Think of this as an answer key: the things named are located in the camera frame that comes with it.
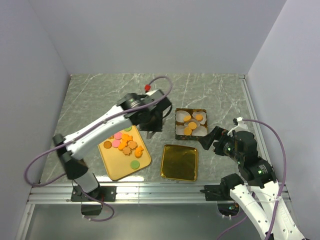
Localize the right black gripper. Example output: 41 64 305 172
197 125 243 163

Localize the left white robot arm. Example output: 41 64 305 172
53 90 172 201

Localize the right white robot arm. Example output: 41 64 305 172
198 126 305 240

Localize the tan flower cookie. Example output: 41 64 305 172
127 140 138 150

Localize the orange fish cookie right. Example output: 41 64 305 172
134 146 144 159

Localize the orange fish cookie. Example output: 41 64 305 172
134 146 144 159
118 141 128 151
121 133 133 143

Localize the green sandwich cookie far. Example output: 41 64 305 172
124 126 132 132

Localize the green sandwich cookie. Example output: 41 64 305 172
124 126 132 132
130 160 140 170

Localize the orange fish cookie upper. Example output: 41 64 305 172
121 133 133 143

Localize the orange fish cookie middle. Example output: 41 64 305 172
118 141 128 151

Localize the yellow plastic tray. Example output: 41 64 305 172
98 126 152 181

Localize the pink sandwich cookie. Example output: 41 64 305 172
112 139 121 148
114 132 122 140

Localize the green sandwich cookie near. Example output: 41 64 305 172
130 160 140 170

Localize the green cookie tin box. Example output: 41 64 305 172
175 108 208 141

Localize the gold tin lid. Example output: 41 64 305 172
160 144 199 182

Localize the chocolate chip cookie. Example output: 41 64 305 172
103 140 112 149

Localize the aluminium right side rail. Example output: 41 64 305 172
238 74 268 160

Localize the aluminium rail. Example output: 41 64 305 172
238 74 268 160
27 181 292 205

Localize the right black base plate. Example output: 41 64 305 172
200 185 233 202

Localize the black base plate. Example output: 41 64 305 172
70 185 117 202
200 185 233 202

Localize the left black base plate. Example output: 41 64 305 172
70 185 117 202

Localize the aluminium front rail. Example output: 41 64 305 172
27 181 292 205

